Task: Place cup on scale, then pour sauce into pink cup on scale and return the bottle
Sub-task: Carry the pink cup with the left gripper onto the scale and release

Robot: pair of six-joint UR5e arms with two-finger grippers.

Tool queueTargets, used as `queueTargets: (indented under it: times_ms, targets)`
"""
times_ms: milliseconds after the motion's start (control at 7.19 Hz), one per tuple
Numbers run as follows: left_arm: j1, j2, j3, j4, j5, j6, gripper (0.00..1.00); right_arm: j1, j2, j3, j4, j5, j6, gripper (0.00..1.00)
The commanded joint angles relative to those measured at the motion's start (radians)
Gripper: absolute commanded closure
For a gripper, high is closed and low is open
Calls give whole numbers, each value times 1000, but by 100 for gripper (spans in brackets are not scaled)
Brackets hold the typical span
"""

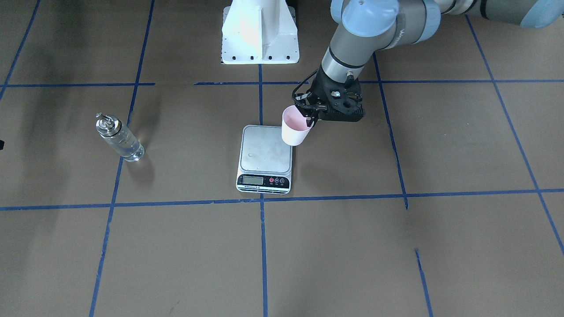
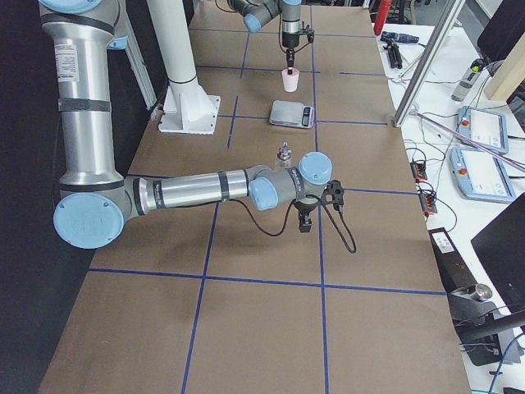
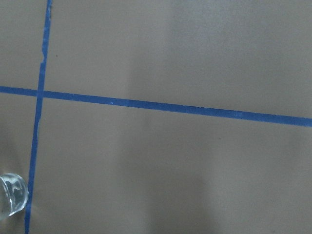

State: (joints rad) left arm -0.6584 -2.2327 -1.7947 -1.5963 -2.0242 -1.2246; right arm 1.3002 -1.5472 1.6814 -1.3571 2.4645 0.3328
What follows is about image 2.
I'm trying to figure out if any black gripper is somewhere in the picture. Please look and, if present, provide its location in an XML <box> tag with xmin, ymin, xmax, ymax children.
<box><xmin>294</xmin><ymin>196</ymin><xmax>320</xmax><ymax>232</ymax></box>
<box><xmin>281</xmin><ymin>21</ymin><xmax>298</xmax><ymax>75</ymax></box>

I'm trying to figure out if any pink plastic cup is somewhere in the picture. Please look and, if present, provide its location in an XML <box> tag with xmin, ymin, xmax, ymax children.
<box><xmin>281</xmin><ymin>67</ymin><xmax>300</xmax><ymax>93</ymax></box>

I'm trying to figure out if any clear glass sauce dispenser bottle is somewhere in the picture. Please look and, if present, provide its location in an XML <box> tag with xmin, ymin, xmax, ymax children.
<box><xmin>275</xmin><ymin>141</ymin><xmax>292</xmax><ymax>171</ymax></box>

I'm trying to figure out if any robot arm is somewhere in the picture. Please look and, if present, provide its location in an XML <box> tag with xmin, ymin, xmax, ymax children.
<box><xmin>227</xmin><ymin>0</ymin><xmax>301</xmax><ymax>76</ymax></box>
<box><xmin>39</xmin><ymin>1</ymin><xmax>333</xmax><ymax>249</ymax></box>

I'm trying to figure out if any silver digital kitchen scale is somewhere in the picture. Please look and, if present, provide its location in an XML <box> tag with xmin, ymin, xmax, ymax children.
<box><xmin>269</xmin><ymin>100</ymin><xmax>315</xmax><ymax>129</ymax></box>

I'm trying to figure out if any black folded tripod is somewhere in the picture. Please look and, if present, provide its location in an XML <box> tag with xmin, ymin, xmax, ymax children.
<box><xmin>384</xmin><ymin>39</ymin><xmax>403</xmax><ymax>69</ymax></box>

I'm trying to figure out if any red cylinder bottle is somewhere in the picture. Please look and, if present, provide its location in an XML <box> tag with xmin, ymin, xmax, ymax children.
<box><xmin>373</xmin><ymin>0</ymin><xmax>392</xmax><ymax>36</ymax></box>

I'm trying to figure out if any blue folded umbrella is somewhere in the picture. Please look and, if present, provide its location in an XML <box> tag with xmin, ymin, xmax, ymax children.
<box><xmin>380</xmin><ymin>31</ymin><xmax>419</xmax><ymax>44</ymax></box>

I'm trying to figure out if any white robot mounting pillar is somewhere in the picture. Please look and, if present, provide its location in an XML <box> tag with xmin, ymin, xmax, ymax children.
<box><xmin>148</xmin><ymin>0</ymin><xmax>221</xmax><ymax>135</ymax></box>

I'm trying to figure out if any orange black connector block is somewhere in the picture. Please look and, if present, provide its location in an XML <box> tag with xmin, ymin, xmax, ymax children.
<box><xmin>410</xmin><ymin>160</ymin><xmax>437</xmax><ymax>218</ymax></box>

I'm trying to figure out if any brown paper table mat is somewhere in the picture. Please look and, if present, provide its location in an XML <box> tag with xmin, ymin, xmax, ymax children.
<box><xmin>39</xmin><ymin>2</ymin><xmax>470</xmax><ymax>393</ymax></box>

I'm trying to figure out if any black power box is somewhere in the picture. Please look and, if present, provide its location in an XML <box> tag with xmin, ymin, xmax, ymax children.
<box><xmin>428</xmin><ymin>227</ymin><xmax>477</xmax><ymax>293</ymax></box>

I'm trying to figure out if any near teach pendant tablet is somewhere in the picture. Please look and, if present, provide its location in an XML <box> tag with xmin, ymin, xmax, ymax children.
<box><xmin>450</xmin><ymin>147</ymin><xmax>517</xmax><ymax>203</ymax></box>

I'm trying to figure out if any teach pendant tablet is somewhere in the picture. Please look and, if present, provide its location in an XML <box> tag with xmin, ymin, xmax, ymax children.
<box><xmin>458</xmin><ymin>106</ymin><xmax>509</xmax><ymax>154</ymax></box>
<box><xmin>450</xmin><ymin>147</ymin><xmax>517</xmax><ymax>203</ymax></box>

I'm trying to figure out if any black monitor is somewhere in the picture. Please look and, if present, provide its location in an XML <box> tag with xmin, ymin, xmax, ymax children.
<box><xmin>471</xmin><ymin>195</ymin><xmax>524</xmax><ymax>312</ymax></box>

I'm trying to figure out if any far teach pendant tablet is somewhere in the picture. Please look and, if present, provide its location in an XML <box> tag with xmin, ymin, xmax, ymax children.
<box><xmin>458</xmin><ymin>106</ymin><xmax>509</xmax><ymax>154</ymax></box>

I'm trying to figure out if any thin metal rod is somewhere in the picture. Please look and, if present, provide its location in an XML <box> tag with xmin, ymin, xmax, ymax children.
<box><xmin>412</xmin><ymin>112</ymin><xmax>525</xmax><ymax>172</ymax></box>

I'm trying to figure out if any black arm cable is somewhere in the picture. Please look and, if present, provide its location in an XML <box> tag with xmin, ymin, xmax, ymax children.
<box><xmin>224</xmin><ymin>198</ymin><xmax>357</xmax><ymax>254</ymax></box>

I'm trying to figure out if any aluminium frame post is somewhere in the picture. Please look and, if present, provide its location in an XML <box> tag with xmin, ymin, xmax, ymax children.
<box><xmin>392</xmin><ymin>0</ymin><xmax>465</xmax><ymax>127</ymax></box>

